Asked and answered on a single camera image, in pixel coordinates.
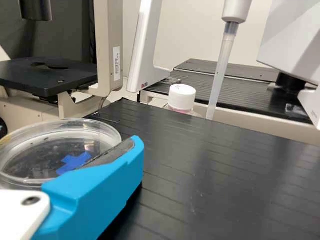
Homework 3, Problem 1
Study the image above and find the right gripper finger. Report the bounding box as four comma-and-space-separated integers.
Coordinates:
33, 135, 145, 240

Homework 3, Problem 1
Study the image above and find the petri dish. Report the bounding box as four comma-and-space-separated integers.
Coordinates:
0, 118, 123, 188

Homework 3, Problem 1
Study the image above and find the white-capped bottle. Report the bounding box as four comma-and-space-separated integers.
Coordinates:
163, 84, 197, 116

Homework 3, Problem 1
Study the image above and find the black platform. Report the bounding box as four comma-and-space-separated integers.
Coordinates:
82, 97, 320, 240
173, 58, 281, 82
139, 74, 315, 125

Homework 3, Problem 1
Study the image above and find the cream microscope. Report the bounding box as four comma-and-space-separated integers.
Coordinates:
0, 0, 125, 136

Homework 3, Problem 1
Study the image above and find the white pipette stand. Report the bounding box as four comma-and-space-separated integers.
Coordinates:
126, 0, 185, 105

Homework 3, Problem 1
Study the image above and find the pipette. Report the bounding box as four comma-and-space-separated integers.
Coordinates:
205, 0, 253, 120

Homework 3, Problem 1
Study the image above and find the incubator door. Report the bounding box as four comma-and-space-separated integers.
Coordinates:
297, 86, 320, 131

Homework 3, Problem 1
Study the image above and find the white incubator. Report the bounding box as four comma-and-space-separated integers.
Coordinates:
256, 0, 320, 91

